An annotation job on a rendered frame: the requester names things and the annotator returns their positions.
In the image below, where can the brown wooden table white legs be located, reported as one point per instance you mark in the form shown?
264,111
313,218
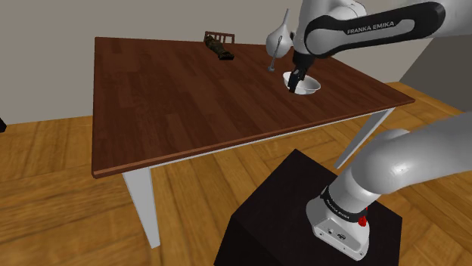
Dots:
177,107

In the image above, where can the silver metal whisk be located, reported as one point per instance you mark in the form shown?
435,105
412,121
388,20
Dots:
275,55

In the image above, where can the black robot stand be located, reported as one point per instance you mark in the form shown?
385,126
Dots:
273,217

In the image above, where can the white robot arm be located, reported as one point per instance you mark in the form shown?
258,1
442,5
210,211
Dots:
391,165

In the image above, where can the dark camouflage wrapped bundle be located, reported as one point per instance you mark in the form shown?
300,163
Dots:
218,49

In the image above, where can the white bowl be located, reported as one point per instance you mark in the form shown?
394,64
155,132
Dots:
310,86

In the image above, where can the brown wooden chair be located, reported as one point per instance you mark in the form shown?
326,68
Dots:
225,37

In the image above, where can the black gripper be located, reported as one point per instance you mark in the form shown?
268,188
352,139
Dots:
303,60

